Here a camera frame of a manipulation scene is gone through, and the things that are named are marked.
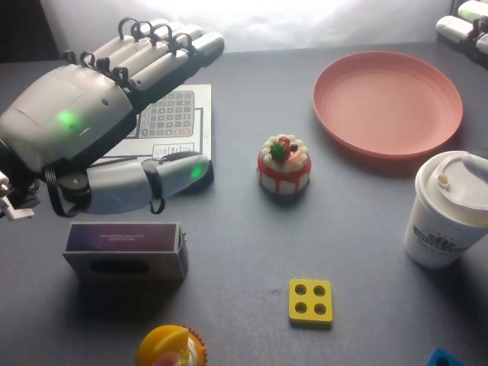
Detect white backdrop sheet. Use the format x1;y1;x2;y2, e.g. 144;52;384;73
45;0;461;56

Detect toy orange cupcake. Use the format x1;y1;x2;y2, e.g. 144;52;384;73
136;324;208;366

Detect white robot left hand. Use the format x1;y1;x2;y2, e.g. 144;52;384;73
0;17;226;218

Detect dark brown box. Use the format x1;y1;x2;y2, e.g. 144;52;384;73
62;220;189;285

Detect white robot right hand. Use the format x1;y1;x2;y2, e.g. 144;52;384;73
435;0;488;70

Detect toy strawberry cake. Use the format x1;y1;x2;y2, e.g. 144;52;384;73
257;133;313;197

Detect calculator box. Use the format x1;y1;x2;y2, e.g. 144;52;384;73
90;83;216;196

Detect grey table cloth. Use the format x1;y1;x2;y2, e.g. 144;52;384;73
0;40;488;366

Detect blue toy block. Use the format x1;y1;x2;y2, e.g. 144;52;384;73
425;347;467;366

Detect yellow block with four holes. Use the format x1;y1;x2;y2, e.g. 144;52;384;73
288;278;334;331

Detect white coffee cup with lid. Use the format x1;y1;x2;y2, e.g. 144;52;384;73
403;150;488;269

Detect pink round plate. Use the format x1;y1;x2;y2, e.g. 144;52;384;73
313;51;464;160

